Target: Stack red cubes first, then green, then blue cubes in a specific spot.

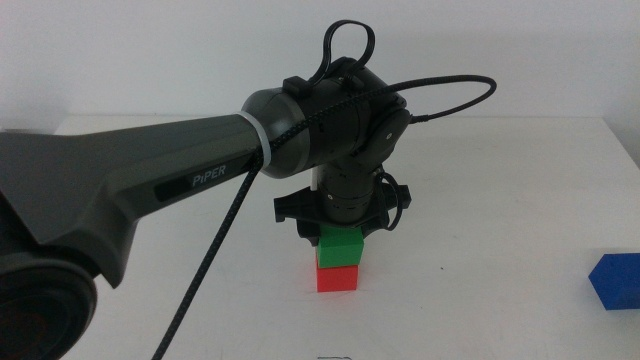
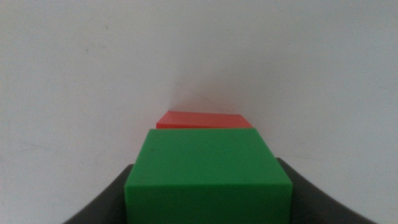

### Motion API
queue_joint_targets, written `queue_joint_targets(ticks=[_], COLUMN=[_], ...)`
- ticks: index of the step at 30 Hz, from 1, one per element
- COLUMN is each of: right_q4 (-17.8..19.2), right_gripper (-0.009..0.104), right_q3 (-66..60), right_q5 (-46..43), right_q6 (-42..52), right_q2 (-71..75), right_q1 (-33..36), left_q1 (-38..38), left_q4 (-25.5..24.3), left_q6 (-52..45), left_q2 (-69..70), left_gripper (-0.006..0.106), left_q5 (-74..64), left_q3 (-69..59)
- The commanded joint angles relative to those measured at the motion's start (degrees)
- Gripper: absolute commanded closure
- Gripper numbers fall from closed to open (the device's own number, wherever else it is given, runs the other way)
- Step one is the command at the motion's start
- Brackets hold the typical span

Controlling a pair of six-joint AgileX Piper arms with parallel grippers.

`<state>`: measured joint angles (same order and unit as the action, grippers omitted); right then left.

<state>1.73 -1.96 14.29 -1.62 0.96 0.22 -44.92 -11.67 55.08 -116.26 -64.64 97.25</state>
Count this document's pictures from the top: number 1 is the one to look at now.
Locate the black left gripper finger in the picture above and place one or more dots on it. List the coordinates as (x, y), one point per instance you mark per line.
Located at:
(307, 232)
(370, 231)

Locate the green cube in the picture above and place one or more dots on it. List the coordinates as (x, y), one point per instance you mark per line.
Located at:
(340, 250)

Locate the red cube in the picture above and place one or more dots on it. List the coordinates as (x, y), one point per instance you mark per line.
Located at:
(337, 279)

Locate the blue cube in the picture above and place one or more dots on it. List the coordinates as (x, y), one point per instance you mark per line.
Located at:
(617, 282)

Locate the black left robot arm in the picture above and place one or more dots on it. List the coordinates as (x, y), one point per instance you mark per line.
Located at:
(125, 165)

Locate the white zip tie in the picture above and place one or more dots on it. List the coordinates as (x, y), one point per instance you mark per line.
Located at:
(260, 137)

